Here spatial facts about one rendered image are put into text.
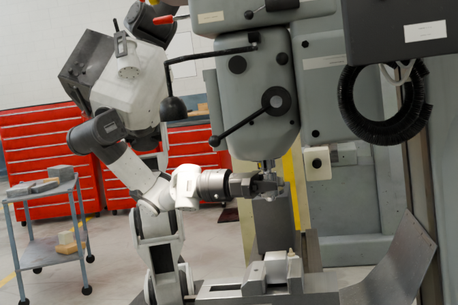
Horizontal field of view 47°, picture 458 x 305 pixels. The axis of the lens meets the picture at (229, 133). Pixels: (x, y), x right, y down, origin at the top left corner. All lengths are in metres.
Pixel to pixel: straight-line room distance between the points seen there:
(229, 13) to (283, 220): 0.76
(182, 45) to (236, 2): 9.35
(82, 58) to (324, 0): 0.83
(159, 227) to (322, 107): 0.99
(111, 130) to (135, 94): 0.13
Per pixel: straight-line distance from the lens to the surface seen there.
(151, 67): 1.67
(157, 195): 1.65
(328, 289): 1.30
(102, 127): 1.57
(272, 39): 1.23
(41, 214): 6.82
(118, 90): 1.64
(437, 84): 1.20
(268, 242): 1.74
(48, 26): 11.48
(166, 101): 1.33
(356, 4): 0.97
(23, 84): 11.73
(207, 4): 1.23
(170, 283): 2.17
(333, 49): 1.21
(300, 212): 3.17
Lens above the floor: 1.53
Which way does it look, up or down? 7 degrees down
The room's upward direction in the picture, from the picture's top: 8 degrees counter-clockwise
